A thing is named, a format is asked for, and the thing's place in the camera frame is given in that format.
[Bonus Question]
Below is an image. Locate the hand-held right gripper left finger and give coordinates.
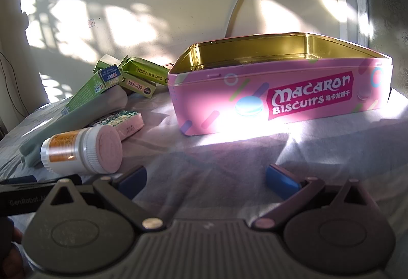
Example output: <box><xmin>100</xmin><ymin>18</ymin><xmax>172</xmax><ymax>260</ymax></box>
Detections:
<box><xmin>38</xmin><ymin>166</ymin><xmax>167</xmax><ymax>232</ymax></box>

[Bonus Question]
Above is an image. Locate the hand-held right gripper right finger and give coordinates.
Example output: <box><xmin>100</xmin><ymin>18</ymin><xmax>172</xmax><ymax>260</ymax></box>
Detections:
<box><xmin>253</xmin><ymin>164</ymin><xmax>383</xmax><ymax>232</ymax></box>

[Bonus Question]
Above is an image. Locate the floral pink tissue pack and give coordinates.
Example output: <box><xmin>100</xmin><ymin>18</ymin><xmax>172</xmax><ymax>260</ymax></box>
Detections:
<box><xmin>89</xmin><ymin>109</ymin><xmax>144</xmax><ymax>141</ymax></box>

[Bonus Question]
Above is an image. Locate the white bottle with pink cap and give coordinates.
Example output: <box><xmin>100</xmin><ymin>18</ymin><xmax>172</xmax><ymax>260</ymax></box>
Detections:
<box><xmin>40</xmin><ymin>125</ymin><xmax>123</xmax><ymax>175</ymax></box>

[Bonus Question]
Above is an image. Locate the green wipes packet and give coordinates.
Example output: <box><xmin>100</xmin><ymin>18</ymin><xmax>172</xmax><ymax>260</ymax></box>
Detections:
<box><xmin>19</xmin><ymin>87</ymin><xmax>129</xmax><ymax>169</ymax></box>

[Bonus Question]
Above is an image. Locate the pink biscuit tin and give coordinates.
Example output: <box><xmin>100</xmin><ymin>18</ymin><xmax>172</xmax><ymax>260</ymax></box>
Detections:
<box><xmin>168</xmin><ymin>32</ymin><xmax>393</xmax><ymax>136</ymax></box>

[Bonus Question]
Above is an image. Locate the green box with blue logo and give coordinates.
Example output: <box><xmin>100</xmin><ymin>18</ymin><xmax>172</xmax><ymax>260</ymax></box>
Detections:
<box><xmin>121</xmin><ymin>73</ymin><xmax>157</xmax><ymax>99</ymax></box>

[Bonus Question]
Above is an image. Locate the long green box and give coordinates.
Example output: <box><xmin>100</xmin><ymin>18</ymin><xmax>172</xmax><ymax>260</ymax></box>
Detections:
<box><xmin>61</xmin><ymin>71</ymin><xmax>108</xmax><ymax>117</ymax></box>

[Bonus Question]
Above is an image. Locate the green box with blue end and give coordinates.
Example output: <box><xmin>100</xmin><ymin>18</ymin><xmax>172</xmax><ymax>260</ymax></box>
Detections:
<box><xmin>92</xmin><ymin>54</ymin><xmax>128</xmax><ymax>89</ymax></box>

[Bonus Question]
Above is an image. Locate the dark green box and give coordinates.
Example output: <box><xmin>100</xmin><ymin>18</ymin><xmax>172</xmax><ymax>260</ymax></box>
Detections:
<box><xmin>119</xmin><ymin>57</ymin><xmax>171</xmax><ymax>87</ymax></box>

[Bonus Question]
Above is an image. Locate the thin dark wire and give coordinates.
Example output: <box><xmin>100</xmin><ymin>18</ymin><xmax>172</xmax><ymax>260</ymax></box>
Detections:
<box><xmin>0</xmin><ymin>53</ymin><xmax>27</xmax><ymax>118</ymax></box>

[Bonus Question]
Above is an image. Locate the beige wall cable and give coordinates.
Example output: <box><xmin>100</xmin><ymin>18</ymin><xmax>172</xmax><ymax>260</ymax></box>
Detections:
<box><xmin>225</xmin><ymin>0</ymin><xmax>256</xmax><ymax>39</ymax></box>

